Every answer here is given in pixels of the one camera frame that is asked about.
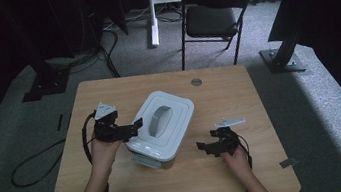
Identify black tape strip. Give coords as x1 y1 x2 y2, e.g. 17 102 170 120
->
54 113 66 132

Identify bundle of floor cables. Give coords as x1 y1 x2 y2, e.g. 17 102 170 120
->
38 0 189 89

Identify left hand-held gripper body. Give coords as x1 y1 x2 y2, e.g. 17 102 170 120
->
89 98 129 147

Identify black floor cable loop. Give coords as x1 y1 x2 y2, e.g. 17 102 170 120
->
6 138 72 190

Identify black folding chair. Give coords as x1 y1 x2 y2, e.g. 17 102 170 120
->
171 0 261 73

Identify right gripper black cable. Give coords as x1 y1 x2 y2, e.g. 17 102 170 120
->
234 129 255 172

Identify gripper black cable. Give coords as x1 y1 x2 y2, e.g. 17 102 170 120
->
234 129 255 172
49 109 111 192

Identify dark hanging panel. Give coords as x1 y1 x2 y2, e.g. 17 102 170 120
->
106 0 131 39

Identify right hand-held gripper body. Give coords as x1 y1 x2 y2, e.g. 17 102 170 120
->
207 114 251 159

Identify round grey table grommet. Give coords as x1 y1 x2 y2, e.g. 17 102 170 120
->
189 76 203 88

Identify white desk frame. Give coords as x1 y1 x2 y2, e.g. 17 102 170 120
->
144 0 243 49

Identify black metal stand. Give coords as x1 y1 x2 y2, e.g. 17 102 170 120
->
251 0 315 78
0 0 76 107

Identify person's right hand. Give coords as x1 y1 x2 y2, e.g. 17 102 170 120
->
220 142 255 179

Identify pale grey box lid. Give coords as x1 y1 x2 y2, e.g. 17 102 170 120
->
119 85 202 167

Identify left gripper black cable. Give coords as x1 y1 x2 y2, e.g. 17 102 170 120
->
49 109 111 192

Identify clear brown storage box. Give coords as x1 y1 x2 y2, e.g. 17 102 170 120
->
130 148 170 174

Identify person's left hand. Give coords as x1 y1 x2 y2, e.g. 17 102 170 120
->
88 133 126 176

